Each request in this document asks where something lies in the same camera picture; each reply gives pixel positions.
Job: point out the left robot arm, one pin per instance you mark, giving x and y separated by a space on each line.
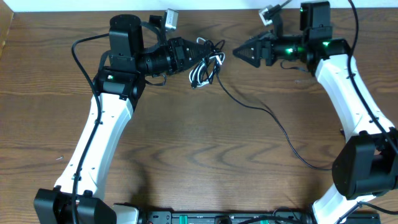
137 50

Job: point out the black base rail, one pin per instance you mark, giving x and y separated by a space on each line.
167 217

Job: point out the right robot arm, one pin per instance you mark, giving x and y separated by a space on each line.
366 167

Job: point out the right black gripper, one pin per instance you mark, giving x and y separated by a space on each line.
265 40

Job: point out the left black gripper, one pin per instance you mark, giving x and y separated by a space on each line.
178 55

